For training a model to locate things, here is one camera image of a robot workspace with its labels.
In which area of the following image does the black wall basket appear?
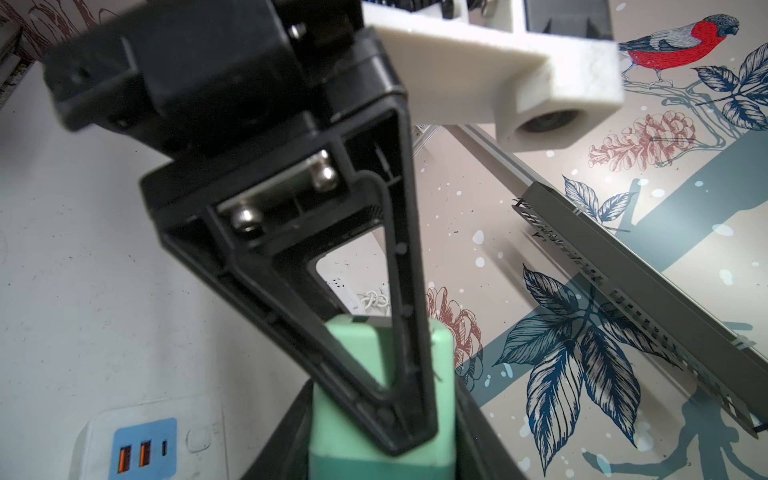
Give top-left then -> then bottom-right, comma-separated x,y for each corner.
513,182 -> 767,436

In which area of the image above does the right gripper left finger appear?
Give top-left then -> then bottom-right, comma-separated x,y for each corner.
140,94 -> 438,456

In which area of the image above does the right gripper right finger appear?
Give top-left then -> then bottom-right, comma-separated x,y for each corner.
239,374 -> 529,480

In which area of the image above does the teal plug adapter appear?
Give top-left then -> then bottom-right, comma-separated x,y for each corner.
307,313 -> 457,480

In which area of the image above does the long white power strip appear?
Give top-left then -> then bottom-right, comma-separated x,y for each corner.
69,395 -> 229,479

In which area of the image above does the white square power socket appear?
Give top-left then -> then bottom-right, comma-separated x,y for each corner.
316,227 -> 391,316

